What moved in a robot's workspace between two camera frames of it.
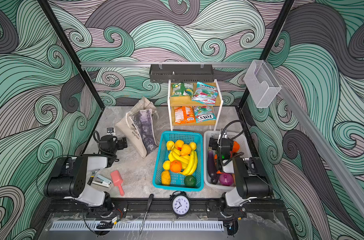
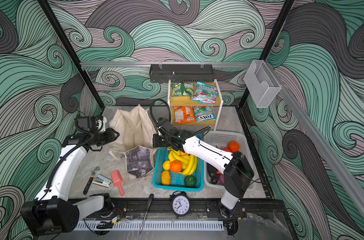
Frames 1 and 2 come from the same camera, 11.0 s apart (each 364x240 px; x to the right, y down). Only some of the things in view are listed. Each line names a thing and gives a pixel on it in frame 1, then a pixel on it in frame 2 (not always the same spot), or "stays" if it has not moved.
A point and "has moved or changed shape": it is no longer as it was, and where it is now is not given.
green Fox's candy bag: x=204 y=113 stays
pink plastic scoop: x=118 y=180 stays
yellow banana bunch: x=188 y=162 stays
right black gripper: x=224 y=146 to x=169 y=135
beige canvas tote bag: x=137 y=127 has moved or changed shape
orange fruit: x=176 y=166 stays
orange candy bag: x=184 y=114 stays
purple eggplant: x=211 y=167 stays
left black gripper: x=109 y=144 to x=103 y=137
